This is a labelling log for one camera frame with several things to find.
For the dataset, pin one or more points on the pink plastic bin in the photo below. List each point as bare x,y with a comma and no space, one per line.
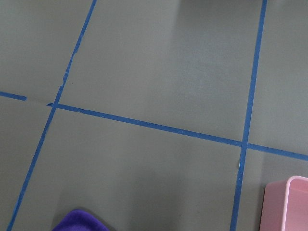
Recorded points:
285,205

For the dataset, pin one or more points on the purple cloth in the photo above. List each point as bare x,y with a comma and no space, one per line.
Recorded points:
80,220

